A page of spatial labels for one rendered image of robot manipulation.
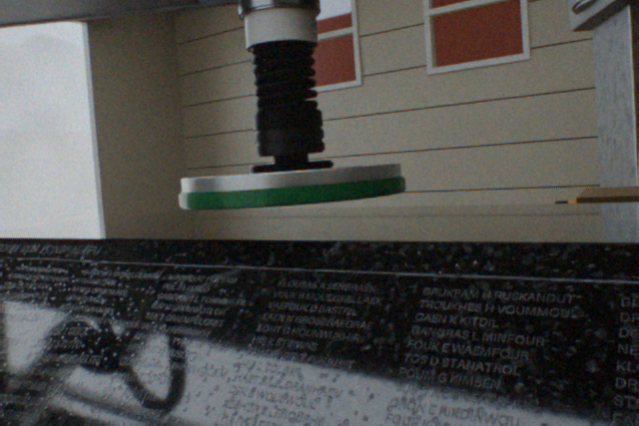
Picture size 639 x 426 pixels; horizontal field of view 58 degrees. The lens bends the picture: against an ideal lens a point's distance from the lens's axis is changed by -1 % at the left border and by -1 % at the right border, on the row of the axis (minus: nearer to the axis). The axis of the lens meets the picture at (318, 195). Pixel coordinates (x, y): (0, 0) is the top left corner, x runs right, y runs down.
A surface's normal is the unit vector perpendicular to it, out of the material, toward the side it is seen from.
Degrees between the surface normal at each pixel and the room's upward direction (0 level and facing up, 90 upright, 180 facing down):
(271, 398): 45
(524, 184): 90
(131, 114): 90
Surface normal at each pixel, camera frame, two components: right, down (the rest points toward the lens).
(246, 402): -0.42, -0.65
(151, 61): 0.82, -0.03
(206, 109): -0.57, 0.08
